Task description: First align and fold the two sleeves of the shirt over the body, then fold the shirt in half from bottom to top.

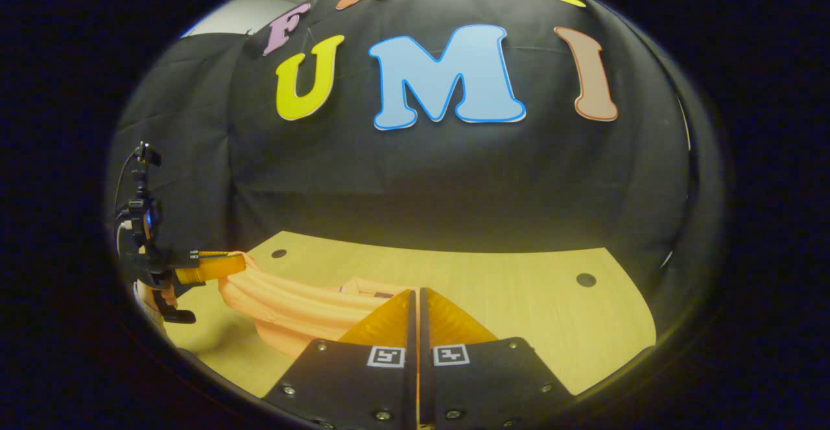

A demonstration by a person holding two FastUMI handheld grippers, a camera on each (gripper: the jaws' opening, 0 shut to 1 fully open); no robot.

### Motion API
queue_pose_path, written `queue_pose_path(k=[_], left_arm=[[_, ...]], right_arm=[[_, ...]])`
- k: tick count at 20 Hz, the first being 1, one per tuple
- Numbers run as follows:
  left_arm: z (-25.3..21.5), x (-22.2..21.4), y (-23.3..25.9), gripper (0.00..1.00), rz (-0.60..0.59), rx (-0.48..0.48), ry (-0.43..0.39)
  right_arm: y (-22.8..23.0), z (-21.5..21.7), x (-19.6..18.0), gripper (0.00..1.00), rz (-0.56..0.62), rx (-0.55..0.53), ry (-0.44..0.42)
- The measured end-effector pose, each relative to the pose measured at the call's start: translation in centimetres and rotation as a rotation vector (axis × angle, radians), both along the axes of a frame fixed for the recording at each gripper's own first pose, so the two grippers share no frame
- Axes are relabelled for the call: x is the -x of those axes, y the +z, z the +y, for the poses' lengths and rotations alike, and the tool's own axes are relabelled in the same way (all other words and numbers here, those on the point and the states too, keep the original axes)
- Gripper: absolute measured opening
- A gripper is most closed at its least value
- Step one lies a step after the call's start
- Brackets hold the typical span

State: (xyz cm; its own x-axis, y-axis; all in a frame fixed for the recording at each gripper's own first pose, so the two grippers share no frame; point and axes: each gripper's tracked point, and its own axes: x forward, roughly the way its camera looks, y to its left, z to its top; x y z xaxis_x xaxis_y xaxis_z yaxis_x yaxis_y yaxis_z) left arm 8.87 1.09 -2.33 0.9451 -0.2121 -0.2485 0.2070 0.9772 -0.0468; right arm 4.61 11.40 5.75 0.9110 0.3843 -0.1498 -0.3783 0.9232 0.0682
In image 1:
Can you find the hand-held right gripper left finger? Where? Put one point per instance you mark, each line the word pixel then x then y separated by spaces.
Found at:
pixel 363 384

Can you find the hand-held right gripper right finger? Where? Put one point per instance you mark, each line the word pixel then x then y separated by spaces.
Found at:
pixel 467 384

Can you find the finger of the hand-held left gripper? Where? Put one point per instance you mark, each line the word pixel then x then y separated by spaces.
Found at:
pixel 217 266

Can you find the orange T-shirt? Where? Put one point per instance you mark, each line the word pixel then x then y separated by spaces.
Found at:
pixel 292 307

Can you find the black backdrop cloth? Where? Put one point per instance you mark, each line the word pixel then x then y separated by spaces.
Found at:
pixel 421 177

